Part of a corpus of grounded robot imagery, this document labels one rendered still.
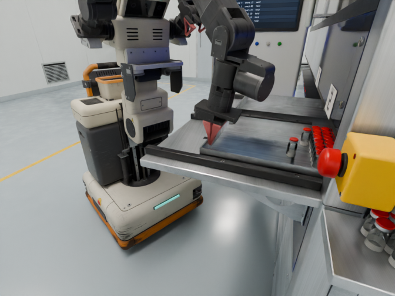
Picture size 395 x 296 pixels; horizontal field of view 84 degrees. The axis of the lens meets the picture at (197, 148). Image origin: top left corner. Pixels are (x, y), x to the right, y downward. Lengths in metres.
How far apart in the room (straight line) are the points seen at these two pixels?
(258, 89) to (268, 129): 0.32
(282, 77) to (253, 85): 0.97
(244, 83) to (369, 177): 0.25
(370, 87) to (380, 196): 0.14
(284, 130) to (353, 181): 0.43
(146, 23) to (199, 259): 1.24
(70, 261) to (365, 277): 1.43
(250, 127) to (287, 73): 0.71
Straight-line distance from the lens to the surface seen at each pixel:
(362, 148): 0.32
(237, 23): 0.46
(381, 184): 0.33
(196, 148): 0.58
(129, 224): 1.31
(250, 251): 1.48
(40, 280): 1.58
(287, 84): 1.41
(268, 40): 1.38
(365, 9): 0.49
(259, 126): 0.73
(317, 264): 0.56
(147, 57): 1.08
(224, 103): 0.49
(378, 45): 0.37
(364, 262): 0.40
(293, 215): 0.62
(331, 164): 0.33
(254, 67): 0.44
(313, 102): 1.05
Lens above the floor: 1.15
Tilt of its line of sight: 27 degrees down
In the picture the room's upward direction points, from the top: straight up
